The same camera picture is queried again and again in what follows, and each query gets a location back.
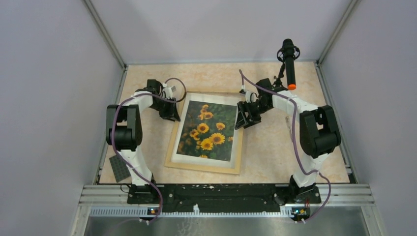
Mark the black microphone orange tip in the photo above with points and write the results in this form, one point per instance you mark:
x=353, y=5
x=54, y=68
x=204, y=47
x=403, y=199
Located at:
x=289, y=42

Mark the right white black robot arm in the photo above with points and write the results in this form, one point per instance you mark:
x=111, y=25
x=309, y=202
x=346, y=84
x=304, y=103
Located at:
x=314, y=131

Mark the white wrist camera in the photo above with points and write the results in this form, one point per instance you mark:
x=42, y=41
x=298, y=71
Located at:
x=168, y=91
x=250, y=96

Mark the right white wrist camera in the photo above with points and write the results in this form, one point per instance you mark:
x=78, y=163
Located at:
x=250, y=96

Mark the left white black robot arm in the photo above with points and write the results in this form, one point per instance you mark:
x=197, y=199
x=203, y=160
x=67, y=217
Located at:
x=124, y=132

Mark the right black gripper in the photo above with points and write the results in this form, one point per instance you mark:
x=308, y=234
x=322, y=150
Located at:
x=243, y=121

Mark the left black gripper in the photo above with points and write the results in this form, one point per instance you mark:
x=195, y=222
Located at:
x=172, y=114

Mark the aluminium front rail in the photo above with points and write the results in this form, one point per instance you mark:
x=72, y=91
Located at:
x=108, y=200

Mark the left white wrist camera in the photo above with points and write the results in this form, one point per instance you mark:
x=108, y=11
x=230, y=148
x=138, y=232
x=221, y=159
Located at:
x=168, y=91

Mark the grey lego baseplate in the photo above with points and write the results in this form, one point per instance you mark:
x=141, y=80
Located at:
x=119, y=169

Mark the black mini tripod stand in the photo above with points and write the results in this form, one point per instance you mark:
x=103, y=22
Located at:
x=286, y=56

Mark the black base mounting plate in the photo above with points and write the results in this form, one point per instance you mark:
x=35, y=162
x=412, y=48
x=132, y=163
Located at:
x=223, y=198

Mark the wooden picture frame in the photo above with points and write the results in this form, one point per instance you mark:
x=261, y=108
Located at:
x=205, y=138

